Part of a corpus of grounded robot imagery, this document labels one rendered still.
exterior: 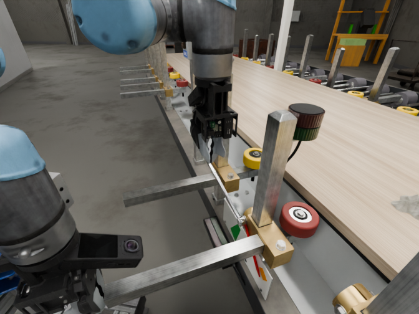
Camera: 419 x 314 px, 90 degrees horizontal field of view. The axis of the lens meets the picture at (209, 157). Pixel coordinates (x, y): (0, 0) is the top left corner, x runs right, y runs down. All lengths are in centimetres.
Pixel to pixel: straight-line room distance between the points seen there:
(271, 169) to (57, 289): 37
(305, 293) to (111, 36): 74
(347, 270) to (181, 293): 93
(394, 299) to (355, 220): 28
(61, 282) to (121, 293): 12
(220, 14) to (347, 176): 53
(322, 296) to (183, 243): 98
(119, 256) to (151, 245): 120
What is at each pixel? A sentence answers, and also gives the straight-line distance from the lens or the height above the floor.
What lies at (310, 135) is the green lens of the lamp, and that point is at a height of 110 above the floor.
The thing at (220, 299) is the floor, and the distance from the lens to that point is 137.
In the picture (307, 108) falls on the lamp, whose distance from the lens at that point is 41.
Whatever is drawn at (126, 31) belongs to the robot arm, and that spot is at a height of 126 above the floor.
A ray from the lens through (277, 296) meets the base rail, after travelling 64.
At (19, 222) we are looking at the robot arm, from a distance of 29.
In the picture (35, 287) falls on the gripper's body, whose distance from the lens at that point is 41.
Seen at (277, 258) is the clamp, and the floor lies 86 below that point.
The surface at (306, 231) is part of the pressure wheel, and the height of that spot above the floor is 90.
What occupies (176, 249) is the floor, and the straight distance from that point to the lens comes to 152.
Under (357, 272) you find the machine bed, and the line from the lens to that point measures 68.
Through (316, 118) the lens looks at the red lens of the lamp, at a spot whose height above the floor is 113.
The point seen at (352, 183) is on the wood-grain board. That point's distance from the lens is 68.
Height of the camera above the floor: 127
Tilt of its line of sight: 34 degrees down
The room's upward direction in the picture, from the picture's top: straight up
